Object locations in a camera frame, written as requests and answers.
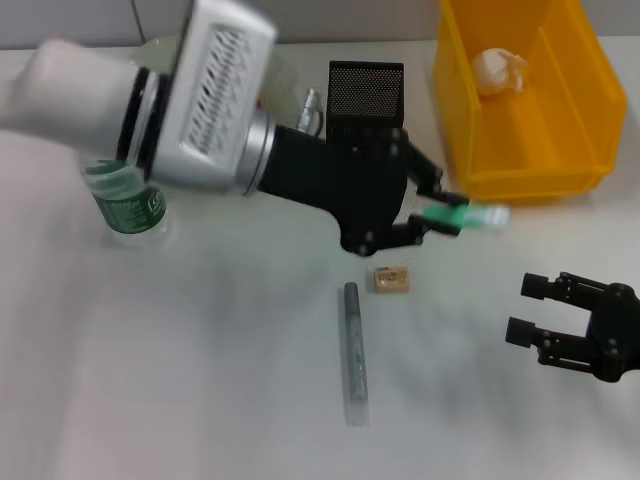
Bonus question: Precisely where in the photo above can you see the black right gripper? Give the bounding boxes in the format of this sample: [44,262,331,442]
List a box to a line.
[504,271,640,384]

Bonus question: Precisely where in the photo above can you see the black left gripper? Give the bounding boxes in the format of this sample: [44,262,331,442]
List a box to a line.
[258,124,471,257]

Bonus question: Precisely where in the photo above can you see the green pen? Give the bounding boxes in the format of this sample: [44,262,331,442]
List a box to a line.
[422,202,511,234]

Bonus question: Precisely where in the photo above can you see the beige eraser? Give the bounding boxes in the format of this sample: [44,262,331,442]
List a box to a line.
[369,266,414,294]

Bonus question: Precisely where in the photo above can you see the white paper ball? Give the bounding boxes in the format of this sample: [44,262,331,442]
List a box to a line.
[472,47,531,97]

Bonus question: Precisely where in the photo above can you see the clear green-label water bottle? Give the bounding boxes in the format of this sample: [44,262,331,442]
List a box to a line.
[78,152,174,249]

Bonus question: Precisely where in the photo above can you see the black mesh pen holder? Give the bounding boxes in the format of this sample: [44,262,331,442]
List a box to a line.
[324,59,406,146]

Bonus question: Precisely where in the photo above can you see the grey marker pen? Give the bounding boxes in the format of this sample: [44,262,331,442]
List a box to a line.
[342,281,373,428]

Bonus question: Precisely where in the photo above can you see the green glass fruit plate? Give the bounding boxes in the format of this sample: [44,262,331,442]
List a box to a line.
[137,34,301,114]

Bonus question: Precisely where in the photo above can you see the yellow plastic bin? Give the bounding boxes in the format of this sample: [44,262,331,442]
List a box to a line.
[432,0,629,208]

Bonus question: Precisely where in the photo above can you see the left gripper cable with plug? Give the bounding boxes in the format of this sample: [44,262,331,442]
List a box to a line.
[296,86,327,137]

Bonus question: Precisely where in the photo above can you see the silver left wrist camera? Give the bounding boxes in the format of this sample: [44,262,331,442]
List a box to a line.
[147,0,280,194]

